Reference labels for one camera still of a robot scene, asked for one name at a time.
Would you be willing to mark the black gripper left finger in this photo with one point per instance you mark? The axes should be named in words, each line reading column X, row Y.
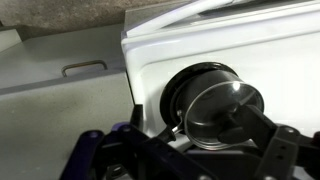
column 100, row 150

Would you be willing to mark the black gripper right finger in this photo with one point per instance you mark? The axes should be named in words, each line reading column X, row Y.
column 276, row 146

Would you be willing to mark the small glass pot lid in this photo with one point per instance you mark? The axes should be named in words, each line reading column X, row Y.
column 213, row 108

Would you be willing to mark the small black pot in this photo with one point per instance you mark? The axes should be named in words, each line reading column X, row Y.
column 206, row 83

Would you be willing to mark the white electric stove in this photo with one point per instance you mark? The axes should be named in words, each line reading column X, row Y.
column 283, row 50

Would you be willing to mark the gray cabinet drawer front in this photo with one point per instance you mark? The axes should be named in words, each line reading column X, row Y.
column 50, row 50

